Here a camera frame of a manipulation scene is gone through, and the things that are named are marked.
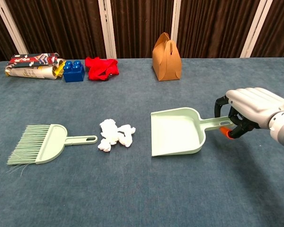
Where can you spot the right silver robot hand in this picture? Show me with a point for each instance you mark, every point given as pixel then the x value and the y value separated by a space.
pixel 255 101

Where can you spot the mint green plastic dustpan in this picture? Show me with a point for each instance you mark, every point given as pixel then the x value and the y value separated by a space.
pixel 175 134

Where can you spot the white tissue paper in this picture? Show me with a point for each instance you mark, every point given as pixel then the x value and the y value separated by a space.
pixel 109 132

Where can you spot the mint green hand broom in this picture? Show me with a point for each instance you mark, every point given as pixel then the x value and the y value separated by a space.
pixel 52 142

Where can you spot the brown kraft paper gift box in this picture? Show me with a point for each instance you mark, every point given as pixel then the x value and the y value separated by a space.
pixel 166 63

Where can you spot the blue velvet tablecloth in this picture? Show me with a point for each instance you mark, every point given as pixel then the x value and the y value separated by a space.
pixel 132 189

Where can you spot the crumpled red cloth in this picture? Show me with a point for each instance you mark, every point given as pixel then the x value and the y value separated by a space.
pixel 97 68

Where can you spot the blue toy building block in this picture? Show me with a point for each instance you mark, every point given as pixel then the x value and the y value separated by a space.
pixel 73 74

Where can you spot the dark brown pleated curtain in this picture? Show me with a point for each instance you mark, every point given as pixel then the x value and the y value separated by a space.
pixel 68 26

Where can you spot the white and yellow crumpled package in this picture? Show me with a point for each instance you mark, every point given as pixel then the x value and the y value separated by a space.
pixel 30 72

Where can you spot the dark printed snack bag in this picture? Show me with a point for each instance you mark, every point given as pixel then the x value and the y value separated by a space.
pixel 30 59

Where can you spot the white frame post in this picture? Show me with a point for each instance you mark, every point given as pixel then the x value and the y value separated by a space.
pixel 176 19
pixel 11 26
pixel 107 28
pixel 256 28

